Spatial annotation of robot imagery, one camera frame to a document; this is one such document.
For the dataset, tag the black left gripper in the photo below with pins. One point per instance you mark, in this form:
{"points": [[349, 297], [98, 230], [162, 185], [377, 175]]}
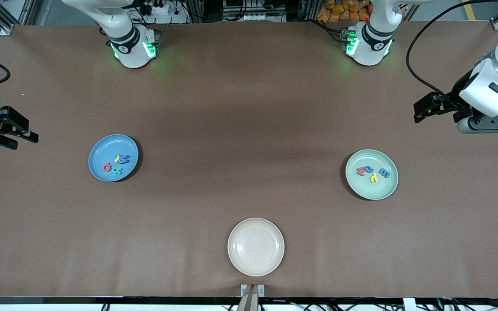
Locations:
{"points": [[457, 105]]}

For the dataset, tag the blue uppercase foam letter E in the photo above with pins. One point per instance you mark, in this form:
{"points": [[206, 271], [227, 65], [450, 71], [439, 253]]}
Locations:
{"points": [[384, 173]]}

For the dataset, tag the blue lowercase foam letter e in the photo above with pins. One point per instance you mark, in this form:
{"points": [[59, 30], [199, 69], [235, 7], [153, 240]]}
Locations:
{"points": [[368, 169]]}

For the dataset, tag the yellow lowercase foam letter h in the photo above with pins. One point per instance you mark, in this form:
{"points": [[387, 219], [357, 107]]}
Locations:
{"points": [[374, 177]]}

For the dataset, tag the red foam letter w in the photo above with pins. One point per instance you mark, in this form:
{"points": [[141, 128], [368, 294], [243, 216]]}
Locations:
{"points": [[361, 171]]}

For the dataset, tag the red foam letter G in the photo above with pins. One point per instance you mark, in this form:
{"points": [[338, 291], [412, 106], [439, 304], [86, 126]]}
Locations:
{"points": [[105, 168]]}

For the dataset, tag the teal foam letter b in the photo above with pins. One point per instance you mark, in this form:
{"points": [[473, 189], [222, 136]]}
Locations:
{"points": [[117, 171]]}

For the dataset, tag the blue foam letter M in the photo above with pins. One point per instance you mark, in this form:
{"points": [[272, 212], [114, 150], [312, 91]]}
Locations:
{"points": [[125, 160]]}

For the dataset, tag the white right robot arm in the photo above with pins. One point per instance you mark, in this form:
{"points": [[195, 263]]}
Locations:
{"points": [[132, 52]]}

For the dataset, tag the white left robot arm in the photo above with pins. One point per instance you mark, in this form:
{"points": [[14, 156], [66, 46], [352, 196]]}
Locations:
{"points": [[495, 90]]}

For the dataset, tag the blue plate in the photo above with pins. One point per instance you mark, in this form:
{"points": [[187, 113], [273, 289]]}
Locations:
{"points": [[102, 149]]}

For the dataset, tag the green plate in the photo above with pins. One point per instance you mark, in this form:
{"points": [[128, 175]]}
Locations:
{"points": [[372, 190]]}

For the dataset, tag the beige plate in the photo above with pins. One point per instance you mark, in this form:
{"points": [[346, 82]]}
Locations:
{"points": [[255, 247]]}

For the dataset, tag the bag of orange items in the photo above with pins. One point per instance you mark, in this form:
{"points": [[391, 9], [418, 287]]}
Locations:
{"points": [[339, 11]]}

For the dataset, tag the white power strip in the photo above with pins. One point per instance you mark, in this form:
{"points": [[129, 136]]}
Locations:
{"points": [[257, 17], [160, 9]]}

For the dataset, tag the beige mounting bar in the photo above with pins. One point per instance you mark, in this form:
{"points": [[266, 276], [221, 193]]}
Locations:
{"points": [[249, 302]]}

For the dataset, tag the small white bracket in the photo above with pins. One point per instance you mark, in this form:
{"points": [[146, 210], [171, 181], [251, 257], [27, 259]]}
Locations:
{"points": [[409, 304]]}

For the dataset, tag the metal clamp bracket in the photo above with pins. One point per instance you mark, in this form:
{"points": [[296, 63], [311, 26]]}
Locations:
{"points": [[244, 288]]}

